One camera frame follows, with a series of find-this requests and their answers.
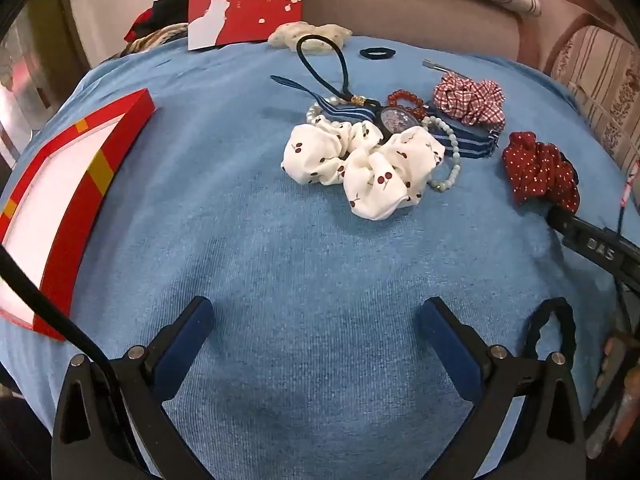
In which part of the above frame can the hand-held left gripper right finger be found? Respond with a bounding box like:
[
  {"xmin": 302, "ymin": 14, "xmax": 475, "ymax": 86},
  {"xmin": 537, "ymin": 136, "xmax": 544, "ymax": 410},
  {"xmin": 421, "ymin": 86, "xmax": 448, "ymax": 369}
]
[{"xmin": 419, "ymin": 296, "xmax": 587, "ymax": 480}]

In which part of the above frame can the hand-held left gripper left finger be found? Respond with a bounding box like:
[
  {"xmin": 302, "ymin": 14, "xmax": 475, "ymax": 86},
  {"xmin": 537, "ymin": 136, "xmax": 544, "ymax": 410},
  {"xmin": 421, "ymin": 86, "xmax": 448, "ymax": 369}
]
[{"xmin": 51, "ymin": 296, "xmax": 216, "ymax": 480}]

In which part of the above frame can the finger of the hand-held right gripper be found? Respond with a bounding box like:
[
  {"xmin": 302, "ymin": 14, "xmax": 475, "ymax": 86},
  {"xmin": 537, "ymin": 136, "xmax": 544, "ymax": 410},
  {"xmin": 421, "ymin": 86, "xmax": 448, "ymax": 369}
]
[{"xmin": 546, "ymin": 207, "xmax": 640, "ymax": 286}]

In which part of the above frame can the black scrunchie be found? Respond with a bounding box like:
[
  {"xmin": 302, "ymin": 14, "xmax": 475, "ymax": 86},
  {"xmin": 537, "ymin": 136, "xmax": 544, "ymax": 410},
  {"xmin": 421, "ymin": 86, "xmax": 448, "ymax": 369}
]
[{"xmin": 522, "ymin": 297, "xmax": 578, "ymax": 361}]

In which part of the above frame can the red polka dot scrunchie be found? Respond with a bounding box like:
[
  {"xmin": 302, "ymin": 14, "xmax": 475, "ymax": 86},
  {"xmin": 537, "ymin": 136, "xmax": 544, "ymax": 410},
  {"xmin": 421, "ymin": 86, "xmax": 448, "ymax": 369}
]
[{"xmin": 501, "ymin": 131, "xmax": 582, "ymax": 213}]

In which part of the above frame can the pale green bead bracelet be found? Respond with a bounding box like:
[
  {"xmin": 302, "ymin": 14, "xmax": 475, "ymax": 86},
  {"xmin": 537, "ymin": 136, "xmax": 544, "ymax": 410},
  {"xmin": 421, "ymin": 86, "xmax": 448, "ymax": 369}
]
[{"xmin": 421, "ymin": 115, "xmax": 463, "ymax": 193}]

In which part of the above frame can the white cherry print scrunchie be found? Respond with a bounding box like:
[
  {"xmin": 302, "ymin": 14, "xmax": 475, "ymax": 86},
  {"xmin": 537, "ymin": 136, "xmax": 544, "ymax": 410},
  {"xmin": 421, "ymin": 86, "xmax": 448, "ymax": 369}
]
[{"xmin": 280, "ymin": 121, "xmax": 446, "ymax": 221}]

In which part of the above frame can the red gift box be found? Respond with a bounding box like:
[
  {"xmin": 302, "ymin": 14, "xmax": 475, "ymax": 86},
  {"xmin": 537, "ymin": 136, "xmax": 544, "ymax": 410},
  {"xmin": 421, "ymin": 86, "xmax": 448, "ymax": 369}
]
[{"xmin": 0, "ymin": 88, "xmax": 157, "ymax": 342}]

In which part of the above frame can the red gingham scrunchie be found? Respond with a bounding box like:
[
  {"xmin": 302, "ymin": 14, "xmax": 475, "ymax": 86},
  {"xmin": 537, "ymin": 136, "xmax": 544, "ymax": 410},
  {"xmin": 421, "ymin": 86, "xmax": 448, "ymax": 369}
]
[{"xmin": 433, "ymin": 72, "xmax": 506, "ymax": 127}]

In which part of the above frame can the watch with striped blue band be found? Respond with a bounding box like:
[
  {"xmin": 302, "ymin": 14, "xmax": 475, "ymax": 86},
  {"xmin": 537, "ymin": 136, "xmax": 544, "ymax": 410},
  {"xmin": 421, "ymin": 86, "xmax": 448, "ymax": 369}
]
[{"xmin": 270, "ymin": 75, "xmax": 502, "ymax": 162}]

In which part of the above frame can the red bead bracelet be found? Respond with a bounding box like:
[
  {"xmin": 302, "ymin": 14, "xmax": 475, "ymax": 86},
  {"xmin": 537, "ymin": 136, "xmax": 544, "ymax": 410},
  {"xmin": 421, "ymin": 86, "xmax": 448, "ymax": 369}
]
[{"xmin": 386, "ymin": 89, "xmax": 426, "ymax": 117}]

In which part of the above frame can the white pearl bracelet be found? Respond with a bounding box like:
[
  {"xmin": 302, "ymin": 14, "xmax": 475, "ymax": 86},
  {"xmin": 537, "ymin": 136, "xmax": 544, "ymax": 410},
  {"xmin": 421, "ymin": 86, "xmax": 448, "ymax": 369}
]
[{"xmin": 306, "ymin": 102, "xmax": 346, "ymax": 128}]

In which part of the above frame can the black cord hair tie with charm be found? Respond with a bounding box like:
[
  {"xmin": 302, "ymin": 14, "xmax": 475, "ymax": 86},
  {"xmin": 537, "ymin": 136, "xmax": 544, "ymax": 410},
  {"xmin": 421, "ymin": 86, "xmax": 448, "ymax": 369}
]
[{"xmin": 296, "ymin": 35, "xmax": 383, "ymax": 111}]

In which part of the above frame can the person's right hand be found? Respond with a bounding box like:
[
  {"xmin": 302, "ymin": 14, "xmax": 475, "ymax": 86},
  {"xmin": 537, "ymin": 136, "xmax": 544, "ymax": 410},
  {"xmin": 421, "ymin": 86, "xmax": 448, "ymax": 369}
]
[{"xmin": 597, "ymin": 335, "xmax": 640, "ymax": 456}]

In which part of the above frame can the blue towel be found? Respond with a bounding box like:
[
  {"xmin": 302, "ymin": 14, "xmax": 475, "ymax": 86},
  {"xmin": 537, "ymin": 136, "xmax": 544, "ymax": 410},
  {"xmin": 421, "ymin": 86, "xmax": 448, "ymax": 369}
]
[{"xmin": 0, "ymin": 35, "xmax": 633, "ymax": 480}]

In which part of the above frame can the striped floral seat cushion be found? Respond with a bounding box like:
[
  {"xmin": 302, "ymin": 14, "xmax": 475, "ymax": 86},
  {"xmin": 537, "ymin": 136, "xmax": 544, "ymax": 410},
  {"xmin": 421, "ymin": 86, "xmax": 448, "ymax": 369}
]
[{"xmin": 550, "ymin": 25, "xmax": 640, "ymax": 176}]

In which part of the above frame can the silver hair clip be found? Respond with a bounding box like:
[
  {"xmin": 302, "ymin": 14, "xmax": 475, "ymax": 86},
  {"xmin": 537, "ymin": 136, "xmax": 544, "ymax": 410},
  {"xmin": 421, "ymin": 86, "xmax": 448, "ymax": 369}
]
[{"xmin": 422, "ymin": 59, "xmax": 473, "ymax": 81}]

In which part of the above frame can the pink grey sofa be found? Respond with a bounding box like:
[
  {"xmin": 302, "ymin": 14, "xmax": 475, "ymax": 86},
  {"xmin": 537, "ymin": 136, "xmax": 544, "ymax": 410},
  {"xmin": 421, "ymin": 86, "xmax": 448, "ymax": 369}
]
[{"xmin": 304, "ymin": 0, "xmax": 640, "ymax": 81}]

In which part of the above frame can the dark patterned cloth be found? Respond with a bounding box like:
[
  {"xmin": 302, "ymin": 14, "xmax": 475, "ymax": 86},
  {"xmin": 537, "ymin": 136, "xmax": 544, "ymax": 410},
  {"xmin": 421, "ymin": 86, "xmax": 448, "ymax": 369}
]
[{"xmin": 117, "ymin": 0, "xmax": 193, "ymax": 58}]

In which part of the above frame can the cream scrunchie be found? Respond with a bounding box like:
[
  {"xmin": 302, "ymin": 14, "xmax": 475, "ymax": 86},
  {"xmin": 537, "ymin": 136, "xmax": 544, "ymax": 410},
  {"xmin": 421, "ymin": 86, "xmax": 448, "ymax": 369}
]
[{"xmin": 268, "ymin": 21, "xmax": 352, "ymax": 56}]

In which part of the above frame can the red lid with white cat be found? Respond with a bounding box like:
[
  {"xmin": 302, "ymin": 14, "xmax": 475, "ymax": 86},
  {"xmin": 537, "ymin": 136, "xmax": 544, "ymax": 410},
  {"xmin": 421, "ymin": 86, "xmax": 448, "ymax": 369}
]
[{"xmin": 187, "ymin": 0, "xmax": 307, "ymax": 52}]

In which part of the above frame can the red braided cable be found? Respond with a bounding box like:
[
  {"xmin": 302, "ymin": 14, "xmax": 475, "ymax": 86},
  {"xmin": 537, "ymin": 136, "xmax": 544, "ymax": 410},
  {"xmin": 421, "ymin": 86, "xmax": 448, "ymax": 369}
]
[{"xmin": 616, "ymin": 157, "xmax": 640, "ymax": 241}]

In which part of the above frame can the black cable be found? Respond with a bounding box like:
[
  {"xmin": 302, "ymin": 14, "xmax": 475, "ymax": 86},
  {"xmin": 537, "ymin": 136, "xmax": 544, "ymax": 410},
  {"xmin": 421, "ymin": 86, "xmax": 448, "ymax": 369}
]
[{"xmin": 0, "ymin": 247, "xmax": 151, "ymax": 480}]

